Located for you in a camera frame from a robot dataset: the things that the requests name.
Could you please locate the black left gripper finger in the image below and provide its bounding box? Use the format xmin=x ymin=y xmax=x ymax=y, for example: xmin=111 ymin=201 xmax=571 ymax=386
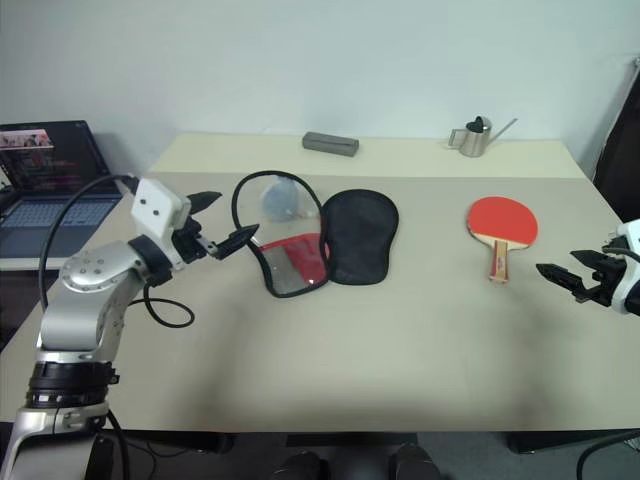
xmin=187 ymin=190 xmax=224 ymax=217
xmin=214 ymin=223 xmax=261 ymax=261

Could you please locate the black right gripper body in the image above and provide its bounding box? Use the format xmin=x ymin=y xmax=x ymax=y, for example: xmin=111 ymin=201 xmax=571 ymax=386
xmin=574 ymin=238 xmax=627 ymax=308

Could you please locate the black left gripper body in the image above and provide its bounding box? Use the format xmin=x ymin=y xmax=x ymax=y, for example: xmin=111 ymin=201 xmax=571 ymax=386
xmin=169 ymin=214 xmax=222 ymax=266

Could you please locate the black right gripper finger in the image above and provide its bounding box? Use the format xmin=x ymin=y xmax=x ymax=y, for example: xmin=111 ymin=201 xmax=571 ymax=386
xmin=535 ymin=262 xmax=588 ymax=302
xmin=569 ymin=249 xmax=609 ymax=272

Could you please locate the red table tennis paddle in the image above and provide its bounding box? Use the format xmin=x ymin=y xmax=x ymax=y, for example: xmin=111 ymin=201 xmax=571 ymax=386
xmin=466 ymin=195 xmax=541 ymax=287

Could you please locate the red and black sandal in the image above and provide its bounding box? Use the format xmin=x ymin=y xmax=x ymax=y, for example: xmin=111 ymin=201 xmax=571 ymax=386
xmin=230 ymin=170 xmax=401 ymax=300

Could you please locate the blue-grey plastic bag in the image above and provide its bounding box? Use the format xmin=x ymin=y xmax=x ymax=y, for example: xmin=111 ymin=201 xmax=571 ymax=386
xmin=258 ymin=179 xmax=314 ymax=224

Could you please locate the black chair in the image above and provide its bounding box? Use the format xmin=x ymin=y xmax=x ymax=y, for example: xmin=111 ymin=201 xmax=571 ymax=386
xmin=591 ymin=49 xmax=640 ymax=225

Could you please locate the grey rectangular block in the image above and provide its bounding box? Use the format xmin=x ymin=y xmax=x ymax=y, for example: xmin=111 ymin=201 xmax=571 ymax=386
xmin=301 ymin=131 xmax=362 ymax=160

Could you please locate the open dark laptop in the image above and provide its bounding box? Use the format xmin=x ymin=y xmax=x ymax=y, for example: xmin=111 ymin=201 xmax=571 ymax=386
xmin=0 ymin=119 xmax=125 ymax=259

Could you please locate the steel watering can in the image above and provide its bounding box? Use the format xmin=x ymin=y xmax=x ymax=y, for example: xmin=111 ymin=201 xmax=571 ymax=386
xmin=447 ymin=114 xmax=520 ymax=159

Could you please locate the dark rounded shape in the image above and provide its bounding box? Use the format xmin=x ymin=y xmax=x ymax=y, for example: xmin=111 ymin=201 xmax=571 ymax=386
xmin=392 ymin=443 xmax=442 ymax=480

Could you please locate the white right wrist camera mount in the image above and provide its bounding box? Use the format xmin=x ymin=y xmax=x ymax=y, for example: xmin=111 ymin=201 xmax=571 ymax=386
xmin=611 ymin=218 xmax=640 ymax=317

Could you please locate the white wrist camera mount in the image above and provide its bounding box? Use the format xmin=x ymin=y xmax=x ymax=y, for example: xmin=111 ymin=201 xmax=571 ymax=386
xmin=130 ymin=176 xmax=192 ymax=251
xmin=611 ymin=218 xmax=640 ymax=317

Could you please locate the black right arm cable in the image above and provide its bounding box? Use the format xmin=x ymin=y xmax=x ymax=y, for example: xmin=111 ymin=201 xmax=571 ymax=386
xmin=601 ymin=233 xmax=640 ymax=264

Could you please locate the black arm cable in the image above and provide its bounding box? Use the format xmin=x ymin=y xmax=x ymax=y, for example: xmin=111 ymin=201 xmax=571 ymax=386
xmin=39 ymin=172 xmax=196 ymax=330
xmin=601 ymin=233 xmax=640 ymax=264

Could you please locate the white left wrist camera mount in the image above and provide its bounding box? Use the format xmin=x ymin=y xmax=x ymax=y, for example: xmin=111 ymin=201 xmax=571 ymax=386
xmin=130 ymin=176 xmax=192 ymax=251

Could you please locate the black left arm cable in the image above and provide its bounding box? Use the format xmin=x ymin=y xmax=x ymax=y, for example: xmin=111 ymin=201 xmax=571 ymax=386
xmin=39 ymin=172 xmax=196 ymax=330

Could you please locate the black cable under table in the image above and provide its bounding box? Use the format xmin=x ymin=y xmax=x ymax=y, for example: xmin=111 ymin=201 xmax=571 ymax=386
xmin=576 ymin=428 xmax=640 ymax=480

